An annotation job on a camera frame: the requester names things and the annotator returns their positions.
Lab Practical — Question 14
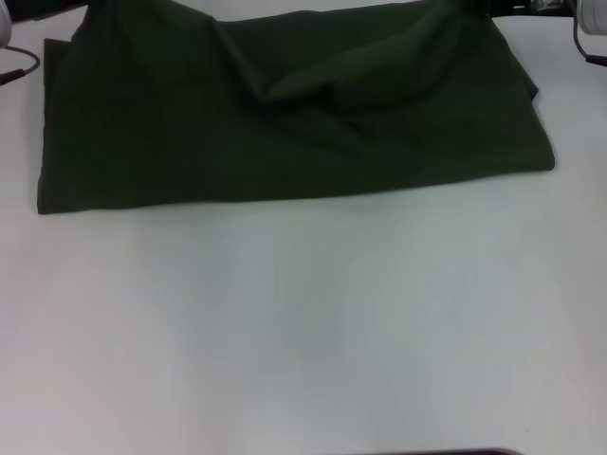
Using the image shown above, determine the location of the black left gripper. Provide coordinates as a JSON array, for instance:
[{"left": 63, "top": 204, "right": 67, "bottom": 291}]
[{"left": 9, "top": 0, "right": 92, "bottom": 25}]

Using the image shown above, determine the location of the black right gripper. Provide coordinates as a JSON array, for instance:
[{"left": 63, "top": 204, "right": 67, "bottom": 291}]
[{"left": 467, "top": 0, "right": 579, "bottom": 20}]

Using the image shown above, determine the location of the dark green FREE t-shirt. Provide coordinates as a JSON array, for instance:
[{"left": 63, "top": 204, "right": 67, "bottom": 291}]
[{"left": 36, "top": 0, "right": 557, "bottom": 216}]

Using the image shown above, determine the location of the dark rounded panel edge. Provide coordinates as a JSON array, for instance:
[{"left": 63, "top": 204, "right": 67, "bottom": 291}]
[{"left": 374, "top": 446, "right": 523, "bottom": 455}]

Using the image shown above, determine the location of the dark left arm cable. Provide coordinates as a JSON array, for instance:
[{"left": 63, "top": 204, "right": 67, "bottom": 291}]
[{"left": 0, "top": 45, "right": 42, "bottom": 87}]

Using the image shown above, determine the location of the dark arm cable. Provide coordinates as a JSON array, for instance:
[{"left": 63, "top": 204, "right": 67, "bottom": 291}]
[
  {"left": 0, "top": 45, "right": 42, "bottom": 87},
  {"left": 572, "top": 12, "right": 607, "bottom": 66}
]

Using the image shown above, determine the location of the dark right arm cable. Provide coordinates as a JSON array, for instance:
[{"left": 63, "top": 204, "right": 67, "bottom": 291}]
[{"left": 572, "top": 12, "right": 607, "bottom": 66}]

